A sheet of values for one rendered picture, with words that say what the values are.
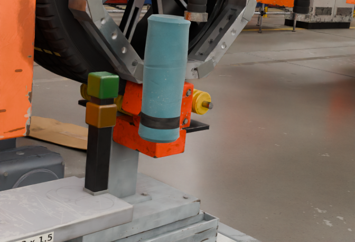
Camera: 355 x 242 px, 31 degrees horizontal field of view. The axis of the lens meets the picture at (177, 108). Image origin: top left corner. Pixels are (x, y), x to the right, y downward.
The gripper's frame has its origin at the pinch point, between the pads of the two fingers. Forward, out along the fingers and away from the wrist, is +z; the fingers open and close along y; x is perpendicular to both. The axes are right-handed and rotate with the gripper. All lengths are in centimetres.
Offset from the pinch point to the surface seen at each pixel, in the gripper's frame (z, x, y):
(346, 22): 449, -67, 786
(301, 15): -1.3, -6.8, -1.3
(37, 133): 159, -81, 38
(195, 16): -1.4, -7.3, -35.3
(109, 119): -2, -25, -54
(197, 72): 20.6, -23.3, -9.3
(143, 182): 44, -60, -2
